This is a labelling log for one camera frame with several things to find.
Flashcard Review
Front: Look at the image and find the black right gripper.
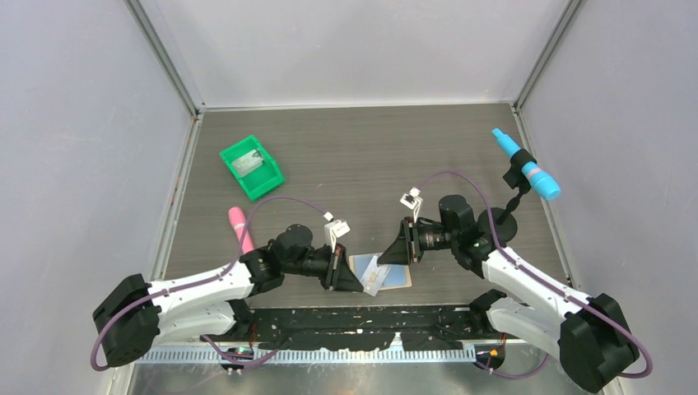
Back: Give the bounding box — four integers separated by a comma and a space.
379, 216, 458, 266

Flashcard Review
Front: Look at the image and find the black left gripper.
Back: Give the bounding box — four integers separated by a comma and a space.
282, 241, 363, 290

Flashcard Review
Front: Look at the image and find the beige card holder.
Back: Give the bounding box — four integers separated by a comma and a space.
349, 253, 412, 291

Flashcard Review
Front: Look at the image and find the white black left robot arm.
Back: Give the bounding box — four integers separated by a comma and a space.
91, 224, 364, 371

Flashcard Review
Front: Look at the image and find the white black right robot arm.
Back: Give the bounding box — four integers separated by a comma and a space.
376, 194, 640, 393

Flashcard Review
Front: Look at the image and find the black microphone stand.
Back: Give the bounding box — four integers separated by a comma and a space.
477, 168, 531, 245

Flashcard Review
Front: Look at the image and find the pink toy microphone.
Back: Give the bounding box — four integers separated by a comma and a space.
228, 207, 254, 254

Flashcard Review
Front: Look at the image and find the green plastic bin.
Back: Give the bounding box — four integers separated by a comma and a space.
219, 135, 285, 202

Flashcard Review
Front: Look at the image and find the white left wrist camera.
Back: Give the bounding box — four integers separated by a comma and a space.
323, 219, 351, 253

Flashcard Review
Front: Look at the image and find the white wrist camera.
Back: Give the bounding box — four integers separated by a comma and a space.
399, 187, 423, 222
323, 219, 351, 253

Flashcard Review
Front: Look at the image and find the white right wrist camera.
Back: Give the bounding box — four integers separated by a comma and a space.
399, 187, 423, 222

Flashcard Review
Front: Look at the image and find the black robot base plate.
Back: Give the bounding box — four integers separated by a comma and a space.
210, 304, 501, 351

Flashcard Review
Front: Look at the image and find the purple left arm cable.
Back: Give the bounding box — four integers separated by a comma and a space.
90, 196, 335, 373

